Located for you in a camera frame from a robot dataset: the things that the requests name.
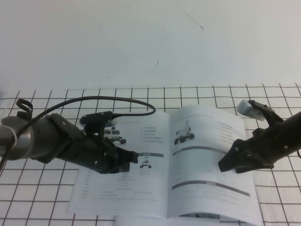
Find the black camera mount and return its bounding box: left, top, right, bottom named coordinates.
left=79, top=111, right=113, bottom=142
left=249, top=100, right=284, bottom=134

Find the black left camera cable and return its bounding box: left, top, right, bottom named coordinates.
left=0, top=95, right=157, bottom=168

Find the white robot manual book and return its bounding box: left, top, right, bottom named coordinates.
left=67, top=105, right=264, bottom=226

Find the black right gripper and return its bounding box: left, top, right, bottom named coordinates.
left=218, top=127, right=285, bottom=175

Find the white black-grid table cloth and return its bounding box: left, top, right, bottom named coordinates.
left=0, top=84, right=301, bottom=226

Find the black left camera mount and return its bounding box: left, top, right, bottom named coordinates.
left=79, top=111, right=113, bottom=142

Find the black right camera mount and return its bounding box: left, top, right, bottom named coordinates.
left=249, top=100, right=284, bottom=134

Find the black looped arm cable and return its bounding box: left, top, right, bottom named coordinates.
left=16, top=98, right=33, bottom=116

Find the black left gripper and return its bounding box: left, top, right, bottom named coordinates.
left=69, top=131, right=139, bottom=175

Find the white paper sheet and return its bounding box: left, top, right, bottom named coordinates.
left=114, top=215, right=222, bottom=226

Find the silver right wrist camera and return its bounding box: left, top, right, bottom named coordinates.
left=236, top=99, right=266, bottom=121

